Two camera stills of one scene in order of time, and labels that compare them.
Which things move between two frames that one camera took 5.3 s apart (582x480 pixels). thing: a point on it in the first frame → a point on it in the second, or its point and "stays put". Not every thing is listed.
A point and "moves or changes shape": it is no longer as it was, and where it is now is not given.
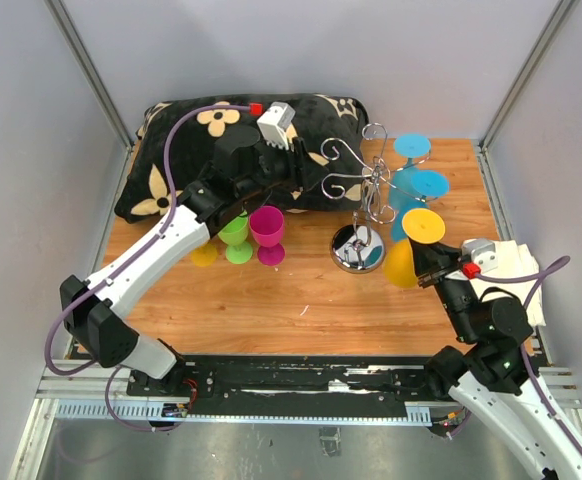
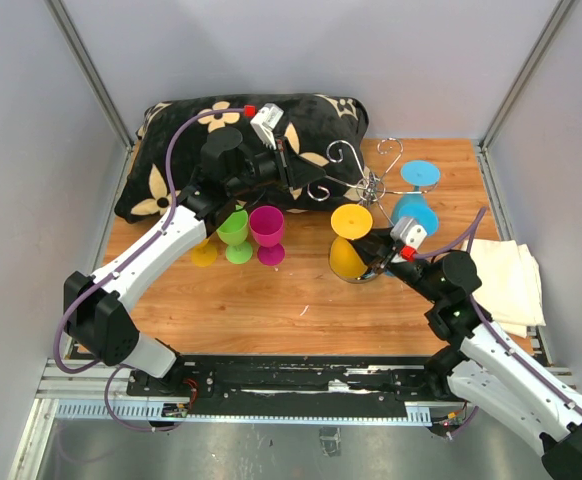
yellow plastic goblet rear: (205, 255) stays put
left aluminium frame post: (67, 23) stays put
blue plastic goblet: (411, 189) → (416, 205)
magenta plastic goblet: (266, 223) stays put
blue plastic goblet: (403, 194) → (420, 173)
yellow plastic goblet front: (422, 225) moves or changes shape
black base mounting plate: (289, 380) stays put
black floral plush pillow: (176, 143) stays put
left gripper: (311, 170) stays put
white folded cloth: (515, 260) stays put
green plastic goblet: (234, 234) stays put
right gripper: (434, 261) → (378, 248)
